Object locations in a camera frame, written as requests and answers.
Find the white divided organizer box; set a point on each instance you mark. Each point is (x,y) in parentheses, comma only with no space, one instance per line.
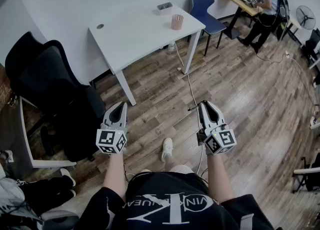
(165,9)

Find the white power strip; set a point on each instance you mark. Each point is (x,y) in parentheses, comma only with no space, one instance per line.
(287,54)

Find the person's beige shorts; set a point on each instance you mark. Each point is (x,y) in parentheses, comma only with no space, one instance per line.
(181,168)

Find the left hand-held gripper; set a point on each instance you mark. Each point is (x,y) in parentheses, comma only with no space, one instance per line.
(110,140)

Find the black office chair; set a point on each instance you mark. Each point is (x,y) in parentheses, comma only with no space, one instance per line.
(50,86)

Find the person's left forearm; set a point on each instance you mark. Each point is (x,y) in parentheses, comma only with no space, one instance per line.
(115,174)

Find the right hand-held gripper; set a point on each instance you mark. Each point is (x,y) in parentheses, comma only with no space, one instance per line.
(220,141)

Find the grey stool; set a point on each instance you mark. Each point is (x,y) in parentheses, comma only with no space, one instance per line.
(60,220)

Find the white frame shelf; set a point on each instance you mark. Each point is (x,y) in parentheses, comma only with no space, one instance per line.
(27,143)

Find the black standing fan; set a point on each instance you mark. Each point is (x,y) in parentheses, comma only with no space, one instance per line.
(305,17)

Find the person's white right shoe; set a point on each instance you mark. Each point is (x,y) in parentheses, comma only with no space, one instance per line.
(167,147)

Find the person's right leg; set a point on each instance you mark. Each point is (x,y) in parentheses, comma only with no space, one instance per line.
(170,161)

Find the white desk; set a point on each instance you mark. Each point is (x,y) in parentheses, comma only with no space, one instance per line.
(137,36)

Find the person's black printed shirt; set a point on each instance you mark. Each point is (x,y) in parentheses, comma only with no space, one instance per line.
(175,199)

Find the white folding chair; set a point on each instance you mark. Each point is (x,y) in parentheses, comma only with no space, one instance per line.
(307,174)

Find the person's right forearm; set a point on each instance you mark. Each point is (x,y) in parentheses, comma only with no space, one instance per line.
(218,174)

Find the blue chair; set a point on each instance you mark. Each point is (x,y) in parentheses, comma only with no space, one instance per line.
(202,11)

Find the pink pen cup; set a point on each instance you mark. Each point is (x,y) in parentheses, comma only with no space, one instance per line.
(177,22)

